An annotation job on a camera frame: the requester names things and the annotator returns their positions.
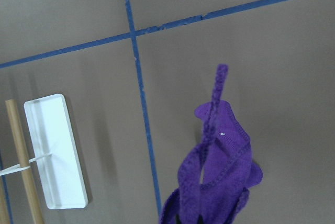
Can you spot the purple towel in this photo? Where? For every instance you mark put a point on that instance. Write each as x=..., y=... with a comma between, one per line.
x=215, y=177

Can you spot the wooden rack bar upper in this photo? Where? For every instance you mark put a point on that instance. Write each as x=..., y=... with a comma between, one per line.
x=22, y=154

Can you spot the white rack base tray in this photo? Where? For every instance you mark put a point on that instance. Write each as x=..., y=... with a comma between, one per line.
x=55, y=152

